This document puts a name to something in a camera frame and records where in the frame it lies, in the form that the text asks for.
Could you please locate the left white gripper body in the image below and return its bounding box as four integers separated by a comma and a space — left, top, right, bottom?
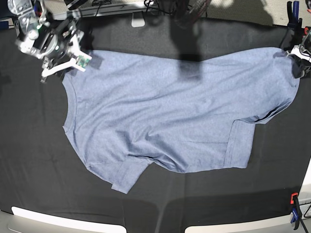
286, 45, 311, 63

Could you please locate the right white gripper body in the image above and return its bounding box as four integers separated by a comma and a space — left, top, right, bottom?
40, 30, 92, 83

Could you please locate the blue grey t-shirt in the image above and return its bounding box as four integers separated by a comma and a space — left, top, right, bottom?
62, 48, 299, 193

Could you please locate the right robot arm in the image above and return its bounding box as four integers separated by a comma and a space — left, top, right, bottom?
7, 0, 92, 83

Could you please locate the red clamp right edge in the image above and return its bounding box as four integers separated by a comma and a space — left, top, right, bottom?
304, 26, 311, 35

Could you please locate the blue clamp top right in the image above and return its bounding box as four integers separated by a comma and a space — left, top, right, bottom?
287, 0, 302, 31

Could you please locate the blue clamp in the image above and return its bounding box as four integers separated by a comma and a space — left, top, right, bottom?
287, 0, 302, 31
290, 193, 302, 230

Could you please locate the blue clamp bottom right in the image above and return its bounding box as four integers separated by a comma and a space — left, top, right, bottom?
290, 193, 302, 230

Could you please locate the white bracket top centre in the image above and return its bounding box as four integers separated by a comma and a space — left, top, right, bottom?
131, 12, 145, 28

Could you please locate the red black cable bundle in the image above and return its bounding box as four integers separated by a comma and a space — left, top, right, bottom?
174, 0, 212, 25

